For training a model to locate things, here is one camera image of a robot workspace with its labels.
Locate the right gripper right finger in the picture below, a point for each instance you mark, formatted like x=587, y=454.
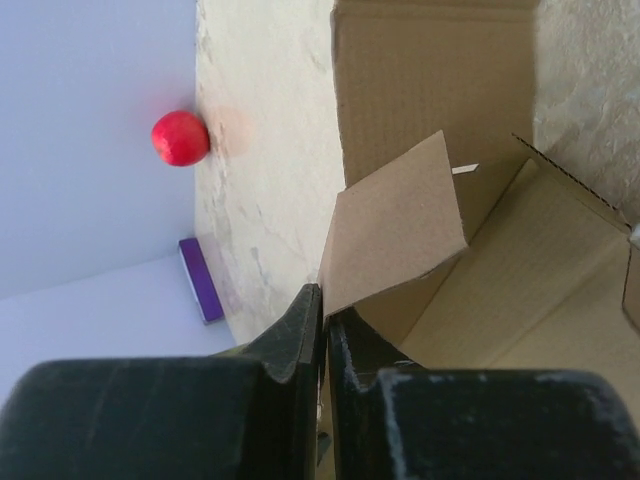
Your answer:
x=395, y=419

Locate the red apple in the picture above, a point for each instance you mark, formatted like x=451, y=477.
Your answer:
x=180, y=138

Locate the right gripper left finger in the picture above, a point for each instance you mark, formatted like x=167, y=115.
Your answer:
x=248, y=414

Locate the purple rectangular box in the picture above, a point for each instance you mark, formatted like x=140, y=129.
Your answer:
x=201, y=281

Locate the brown cardboard box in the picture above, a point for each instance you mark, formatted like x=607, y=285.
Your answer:
x=454, y=237

